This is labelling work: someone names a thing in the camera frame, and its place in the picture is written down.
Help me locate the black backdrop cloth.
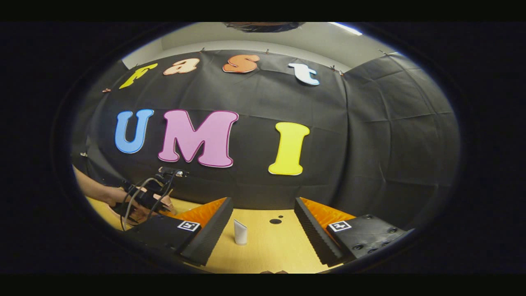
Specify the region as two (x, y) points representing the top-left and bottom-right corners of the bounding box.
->
(70, 49), (461, 231)

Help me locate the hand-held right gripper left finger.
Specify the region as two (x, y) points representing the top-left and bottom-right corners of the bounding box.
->
(125, 197), (234, 266)

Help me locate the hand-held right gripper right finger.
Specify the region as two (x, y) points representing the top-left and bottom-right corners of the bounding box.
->
(294, 197), (407, 267)

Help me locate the white squeeze tube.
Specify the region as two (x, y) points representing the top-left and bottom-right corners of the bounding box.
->
(233, 219), (248, 246)

